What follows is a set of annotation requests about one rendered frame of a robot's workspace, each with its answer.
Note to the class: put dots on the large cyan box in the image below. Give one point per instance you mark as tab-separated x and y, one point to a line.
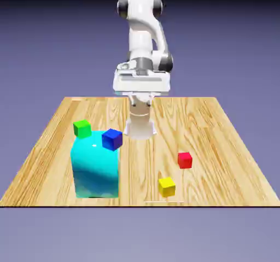
95	168

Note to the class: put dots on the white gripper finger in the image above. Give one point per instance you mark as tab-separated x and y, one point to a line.
132	100
150	100

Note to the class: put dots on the small green cube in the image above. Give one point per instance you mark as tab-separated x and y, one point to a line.
82	129

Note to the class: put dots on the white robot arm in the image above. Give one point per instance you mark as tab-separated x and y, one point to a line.
140	25

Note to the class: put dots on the small blue cube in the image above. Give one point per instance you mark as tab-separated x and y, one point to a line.
112	139

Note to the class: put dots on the small red cube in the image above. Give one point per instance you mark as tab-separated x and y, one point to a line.
185	160

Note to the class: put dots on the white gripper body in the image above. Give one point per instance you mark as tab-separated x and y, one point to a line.
141	84

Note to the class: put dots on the small yellow cube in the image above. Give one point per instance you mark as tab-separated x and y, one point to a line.
167	187

